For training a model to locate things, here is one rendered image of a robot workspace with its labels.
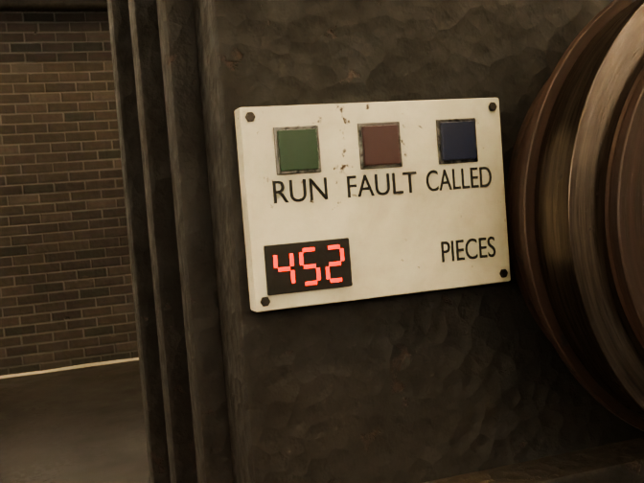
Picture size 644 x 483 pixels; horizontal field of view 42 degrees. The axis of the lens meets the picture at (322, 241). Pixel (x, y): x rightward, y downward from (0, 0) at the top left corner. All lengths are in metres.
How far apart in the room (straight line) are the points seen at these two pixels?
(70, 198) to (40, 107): 0.71
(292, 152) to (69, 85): 6.05
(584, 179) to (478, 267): 0.16
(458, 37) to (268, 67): 0.20
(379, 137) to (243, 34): 0.15
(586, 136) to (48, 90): 6.17
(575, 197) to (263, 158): 0.27
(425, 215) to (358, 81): 0.14
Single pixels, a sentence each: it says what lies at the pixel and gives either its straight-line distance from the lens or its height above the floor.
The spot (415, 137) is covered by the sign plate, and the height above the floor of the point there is 1.21.
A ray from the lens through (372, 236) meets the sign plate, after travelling 0.78.
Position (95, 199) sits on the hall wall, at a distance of 6.70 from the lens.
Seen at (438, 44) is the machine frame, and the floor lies 1.30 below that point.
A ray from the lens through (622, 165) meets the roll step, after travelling 0.73.
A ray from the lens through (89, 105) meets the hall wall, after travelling 6.76.
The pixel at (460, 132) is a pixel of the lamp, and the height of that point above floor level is 1.21.
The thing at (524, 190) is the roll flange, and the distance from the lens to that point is 0.77.
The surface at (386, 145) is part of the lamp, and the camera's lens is 0.78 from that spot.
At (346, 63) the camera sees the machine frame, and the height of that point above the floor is 1.28.
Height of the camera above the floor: 1.16
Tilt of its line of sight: 3 degrees down
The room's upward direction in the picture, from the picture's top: 4 degrees counter-clockwise
